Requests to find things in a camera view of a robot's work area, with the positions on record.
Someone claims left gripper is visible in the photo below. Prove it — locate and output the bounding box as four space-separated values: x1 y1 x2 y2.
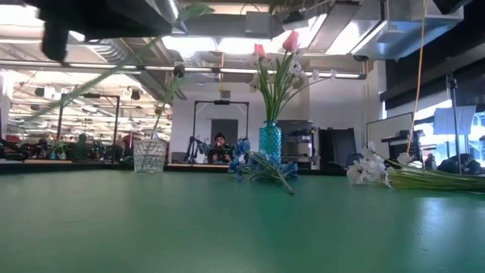
94 0 179 41

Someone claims black artificial tulip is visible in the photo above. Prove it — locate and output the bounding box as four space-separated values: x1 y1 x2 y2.
151 63 189 140
20 2 215 124

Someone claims blue artificial flower bunch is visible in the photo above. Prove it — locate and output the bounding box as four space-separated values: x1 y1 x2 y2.
228 138 300 196

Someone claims white artificial flower bunch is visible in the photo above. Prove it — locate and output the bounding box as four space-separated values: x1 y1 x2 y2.
248 56 338 123
346 140 485 193

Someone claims teal textured glass vase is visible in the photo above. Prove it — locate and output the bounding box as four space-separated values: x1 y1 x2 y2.
258 120 283 164

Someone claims clear cut-glass vase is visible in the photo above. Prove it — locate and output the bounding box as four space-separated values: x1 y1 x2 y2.
132 130 167 174

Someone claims long ceiling light strip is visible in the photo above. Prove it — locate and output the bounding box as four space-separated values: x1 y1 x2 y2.
0 60 368 80

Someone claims grey ceiling unit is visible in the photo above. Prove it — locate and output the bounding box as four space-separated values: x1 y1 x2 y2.
245 11 272 36

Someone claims grey door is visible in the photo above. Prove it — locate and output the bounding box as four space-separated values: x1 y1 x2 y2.
210 118 239 152

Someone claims small potted plant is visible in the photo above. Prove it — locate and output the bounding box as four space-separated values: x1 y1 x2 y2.
48 139 70 161

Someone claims person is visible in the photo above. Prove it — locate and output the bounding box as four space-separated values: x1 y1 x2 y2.
206 132 235 165

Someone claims dark shelving cabinet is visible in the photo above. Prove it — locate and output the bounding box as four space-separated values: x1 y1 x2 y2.
278 119 318 170

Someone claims green table mat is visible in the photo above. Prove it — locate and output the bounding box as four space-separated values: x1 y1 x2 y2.
0 169 485 273

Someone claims black upright panel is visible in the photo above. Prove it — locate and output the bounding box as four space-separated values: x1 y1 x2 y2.
317 127 358 168

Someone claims white board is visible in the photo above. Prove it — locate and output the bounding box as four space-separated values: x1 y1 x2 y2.
366 111 415 164

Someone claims black equipment cart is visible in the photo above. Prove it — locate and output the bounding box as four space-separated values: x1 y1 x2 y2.
380 130 426 164

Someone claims white diffuser panel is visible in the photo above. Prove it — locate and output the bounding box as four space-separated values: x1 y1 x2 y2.
433 105 477 137

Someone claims black tripod stand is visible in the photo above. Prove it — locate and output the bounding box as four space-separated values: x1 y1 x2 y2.
446 74 462 174

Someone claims round silver ventilation duct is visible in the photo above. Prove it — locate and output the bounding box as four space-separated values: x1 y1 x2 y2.
109 36 175 102

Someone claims black gantry frame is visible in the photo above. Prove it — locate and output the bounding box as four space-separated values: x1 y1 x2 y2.
192 99 250 165
56 93 121 149

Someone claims rectangular silver air duct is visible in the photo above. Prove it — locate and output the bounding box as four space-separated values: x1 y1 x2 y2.
350 0 465 61

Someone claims yellow hanging cable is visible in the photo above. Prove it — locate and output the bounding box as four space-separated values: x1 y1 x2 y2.
406 0 429 155

